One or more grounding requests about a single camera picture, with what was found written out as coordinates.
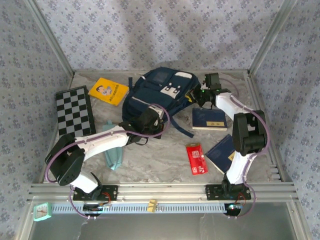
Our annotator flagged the aluminium side rail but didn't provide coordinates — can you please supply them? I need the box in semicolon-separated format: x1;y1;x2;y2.
246;70;288;183

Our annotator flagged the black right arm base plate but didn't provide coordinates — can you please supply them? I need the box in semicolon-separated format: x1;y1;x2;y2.
205;184;252;201

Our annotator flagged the mint green alarm clock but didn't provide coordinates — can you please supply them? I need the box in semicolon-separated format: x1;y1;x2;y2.
33;202;53;222

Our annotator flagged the black grey chessboard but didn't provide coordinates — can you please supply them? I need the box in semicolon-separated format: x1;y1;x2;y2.
55;85;97;138

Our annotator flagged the red packet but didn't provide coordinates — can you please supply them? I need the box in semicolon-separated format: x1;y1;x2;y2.
185;142;209;176

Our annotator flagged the navy blue backpack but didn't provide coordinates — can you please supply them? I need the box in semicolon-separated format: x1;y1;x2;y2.
121;66;202;138

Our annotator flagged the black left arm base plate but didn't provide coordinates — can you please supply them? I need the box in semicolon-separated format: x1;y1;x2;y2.
72;184;119;202

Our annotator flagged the grey slotted cable duct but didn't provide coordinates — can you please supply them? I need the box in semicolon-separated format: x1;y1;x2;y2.
51;202;227;214

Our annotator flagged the steel sheet panel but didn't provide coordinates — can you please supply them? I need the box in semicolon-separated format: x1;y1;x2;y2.
24;202;305;240

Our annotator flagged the yellow cartoon cover book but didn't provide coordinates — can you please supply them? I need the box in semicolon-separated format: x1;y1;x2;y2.
87;77;130;107

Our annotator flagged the aluminium corner post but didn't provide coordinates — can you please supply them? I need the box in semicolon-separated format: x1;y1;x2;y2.
248;0;298;77
24;0;76;77

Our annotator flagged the navy book with yellow label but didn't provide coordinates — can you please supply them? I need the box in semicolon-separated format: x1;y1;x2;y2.
191;107;228;132
204;134;236;175

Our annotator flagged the teal pencil case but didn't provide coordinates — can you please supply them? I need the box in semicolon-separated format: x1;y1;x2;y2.
102;119;125;172

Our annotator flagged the aluminium front rail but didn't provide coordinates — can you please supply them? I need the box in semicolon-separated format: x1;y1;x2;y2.
26;182;300;203

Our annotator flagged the tan wooden block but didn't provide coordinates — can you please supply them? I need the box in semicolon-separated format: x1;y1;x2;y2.
147;199;158;213

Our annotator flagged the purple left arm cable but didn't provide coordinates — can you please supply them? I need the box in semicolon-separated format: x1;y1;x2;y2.
44;103;171;220

